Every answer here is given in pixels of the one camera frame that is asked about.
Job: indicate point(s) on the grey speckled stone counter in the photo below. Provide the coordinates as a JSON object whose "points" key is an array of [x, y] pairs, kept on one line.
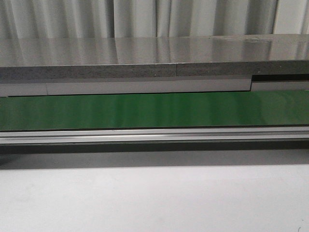
{"points": [[36, 60]]}

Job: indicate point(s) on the grey panel under counter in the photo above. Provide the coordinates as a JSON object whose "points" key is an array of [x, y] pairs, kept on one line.
{"points": [[134, 85]]}

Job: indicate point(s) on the green conveyor belt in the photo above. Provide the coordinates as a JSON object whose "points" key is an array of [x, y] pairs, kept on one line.
{"points": [[115, 111]]}

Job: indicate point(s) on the white pleated curtain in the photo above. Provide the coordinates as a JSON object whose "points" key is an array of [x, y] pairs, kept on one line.
{"points": [[150, 18]]}

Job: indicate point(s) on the aluminium conveyor front rail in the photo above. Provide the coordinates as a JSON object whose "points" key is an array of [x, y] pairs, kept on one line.
{"points": [[153, 135]]}

